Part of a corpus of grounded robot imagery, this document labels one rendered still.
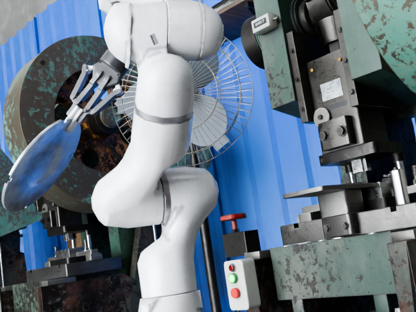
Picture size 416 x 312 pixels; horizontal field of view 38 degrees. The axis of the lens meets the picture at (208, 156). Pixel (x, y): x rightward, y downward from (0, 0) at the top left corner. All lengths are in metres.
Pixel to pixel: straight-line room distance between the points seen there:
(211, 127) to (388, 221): 1.03
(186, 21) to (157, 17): 0.05
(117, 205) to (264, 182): 2.46
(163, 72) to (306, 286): 0.83
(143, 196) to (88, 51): 1.83
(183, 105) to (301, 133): 2.32
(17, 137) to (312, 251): 1.49
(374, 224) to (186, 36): 0.78
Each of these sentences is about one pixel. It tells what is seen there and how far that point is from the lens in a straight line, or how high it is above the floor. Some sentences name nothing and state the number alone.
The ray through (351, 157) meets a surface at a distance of 1.75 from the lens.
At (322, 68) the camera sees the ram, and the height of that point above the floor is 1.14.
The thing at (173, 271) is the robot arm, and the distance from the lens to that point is 1.16.
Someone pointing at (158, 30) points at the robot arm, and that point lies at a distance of 1.09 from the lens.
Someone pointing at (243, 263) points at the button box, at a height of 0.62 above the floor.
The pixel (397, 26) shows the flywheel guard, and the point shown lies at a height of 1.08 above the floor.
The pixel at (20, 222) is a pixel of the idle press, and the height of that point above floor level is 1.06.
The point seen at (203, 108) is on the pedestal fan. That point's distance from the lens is 2.42.
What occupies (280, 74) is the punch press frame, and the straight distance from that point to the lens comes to 1.85.
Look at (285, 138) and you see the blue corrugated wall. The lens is 3.45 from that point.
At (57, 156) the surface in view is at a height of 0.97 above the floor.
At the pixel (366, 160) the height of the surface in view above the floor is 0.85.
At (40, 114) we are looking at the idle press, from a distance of 2.69.
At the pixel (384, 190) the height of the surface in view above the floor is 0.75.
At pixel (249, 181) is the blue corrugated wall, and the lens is 3.60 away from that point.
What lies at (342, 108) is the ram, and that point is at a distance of 1.76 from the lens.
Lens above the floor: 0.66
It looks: 9 degrees up
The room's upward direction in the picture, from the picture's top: 9 degrees counter-clockwise
